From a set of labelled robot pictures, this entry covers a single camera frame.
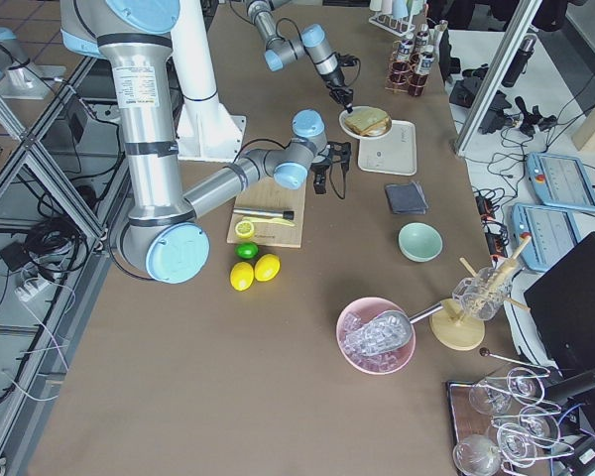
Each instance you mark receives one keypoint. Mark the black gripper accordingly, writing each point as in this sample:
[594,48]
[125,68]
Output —
[320,179]
[334,78]

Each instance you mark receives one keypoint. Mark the bread slice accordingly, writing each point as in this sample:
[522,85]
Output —
[360,119]
[377,130]

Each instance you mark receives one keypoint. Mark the white round plate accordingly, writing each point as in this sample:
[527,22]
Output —
[341,118]

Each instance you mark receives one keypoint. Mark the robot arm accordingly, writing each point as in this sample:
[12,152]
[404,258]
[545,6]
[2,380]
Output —
[311,42]
[167,97]

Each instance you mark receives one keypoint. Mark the cream rabbit tray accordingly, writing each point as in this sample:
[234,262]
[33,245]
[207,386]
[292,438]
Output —
[394,153]

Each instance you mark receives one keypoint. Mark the tray of wine glasses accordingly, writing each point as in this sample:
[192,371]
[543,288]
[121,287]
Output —
[503,424]

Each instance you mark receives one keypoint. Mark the bread slice on plate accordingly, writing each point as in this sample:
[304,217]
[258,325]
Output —
[377,130]

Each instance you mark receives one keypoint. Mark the steel muddler black tip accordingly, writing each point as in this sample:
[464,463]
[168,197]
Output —
[283,214]

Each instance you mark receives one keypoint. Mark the wooden cutting board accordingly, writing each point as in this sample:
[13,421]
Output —
[267,195]

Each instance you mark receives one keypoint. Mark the yellow plastic knife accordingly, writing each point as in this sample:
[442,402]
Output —
[271,220]

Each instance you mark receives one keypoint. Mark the tea bottle lower left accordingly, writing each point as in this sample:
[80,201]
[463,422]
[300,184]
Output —
[421,72]

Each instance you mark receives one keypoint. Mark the tea bottle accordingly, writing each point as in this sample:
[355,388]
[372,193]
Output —
[403,54]
[421,39]
[421,72]

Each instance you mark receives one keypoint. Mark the tea bottle upper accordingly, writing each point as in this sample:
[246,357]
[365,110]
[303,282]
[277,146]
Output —
[403,54]

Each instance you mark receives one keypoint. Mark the grey folded cloth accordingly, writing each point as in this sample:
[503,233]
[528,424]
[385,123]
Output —
[406,198]

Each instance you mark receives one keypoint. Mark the half cut lemon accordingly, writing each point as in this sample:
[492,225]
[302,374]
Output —
[244,229]

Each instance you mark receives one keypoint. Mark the yellow lemon upper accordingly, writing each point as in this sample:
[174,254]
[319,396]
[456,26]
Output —
[267,267]

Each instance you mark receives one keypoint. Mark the yellow lemon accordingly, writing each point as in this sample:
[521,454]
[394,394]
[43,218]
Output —
[267,267]
[241,276]

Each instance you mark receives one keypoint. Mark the green lime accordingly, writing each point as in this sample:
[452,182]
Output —
[247,250]

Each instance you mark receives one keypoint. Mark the tea bottle lower right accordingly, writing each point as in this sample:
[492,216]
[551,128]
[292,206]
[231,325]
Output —
[421,39]

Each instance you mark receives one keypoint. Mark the green ceramic bowl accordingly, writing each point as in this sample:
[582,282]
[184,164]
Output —
[420,242]

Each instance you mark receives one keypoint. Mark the yellow lemon lower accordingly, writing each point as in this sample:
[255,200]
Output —
[241,276]

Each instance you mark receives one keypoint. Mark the pink bowl with ice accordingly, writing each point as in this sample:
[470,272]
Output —
[358,313]

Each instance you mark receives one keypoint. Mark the metal ice scoop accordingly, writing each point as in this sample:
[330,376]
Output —
[389,331]

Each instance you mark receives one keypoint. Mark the wooden mug tree stand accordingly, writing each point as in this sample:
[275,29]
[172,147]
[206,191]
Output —
[459,331]

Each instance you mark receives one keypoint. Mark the glass mug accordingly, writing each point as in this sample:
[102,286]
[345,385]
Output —
[482,296]

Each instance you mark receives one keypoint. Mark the blue teach pendant far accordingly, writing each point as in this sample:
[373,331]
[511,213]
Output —
[560,181]

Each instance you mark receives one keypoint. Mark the blue teach pendant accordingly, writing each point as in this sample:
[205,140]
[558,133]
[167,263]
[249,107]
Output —
[553,230]
[560,181]

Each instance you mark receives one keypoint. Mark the blue teach pendant near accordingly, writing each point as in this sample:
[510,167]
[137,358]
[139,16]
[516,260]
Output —
[553,230]

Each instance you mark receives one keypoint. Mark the black laptop monitor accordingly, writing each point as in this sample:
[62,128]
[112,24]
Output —
[562,303]

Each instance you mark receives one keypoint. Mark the copper wire bottle rack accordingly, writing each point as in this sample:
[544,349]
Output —
[411,61]

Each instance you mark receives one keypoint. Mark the white wire cup rack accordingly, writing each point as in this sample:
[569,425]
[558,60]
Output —
[395,16]

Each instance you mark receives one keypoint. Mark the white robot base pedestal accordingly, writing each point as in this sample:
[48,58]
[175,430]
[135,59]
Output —
[206,130]

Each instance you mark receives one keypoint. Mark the aluminium frame post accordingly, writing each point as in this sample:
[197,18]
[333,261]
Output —
[516,30]

